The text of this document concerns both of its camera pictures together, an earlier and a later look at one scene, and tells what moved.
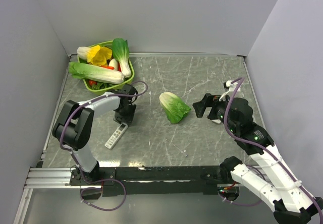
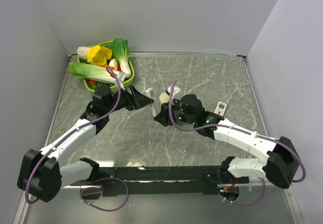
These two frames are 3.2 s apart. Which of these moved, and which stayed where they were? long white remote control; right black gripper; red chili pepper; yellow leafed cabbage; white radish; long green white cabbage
Moved: long white remote control; right black gripper
Stayed: long green white cabbage; yellow leafed cabbage; red chili pepper; white radish
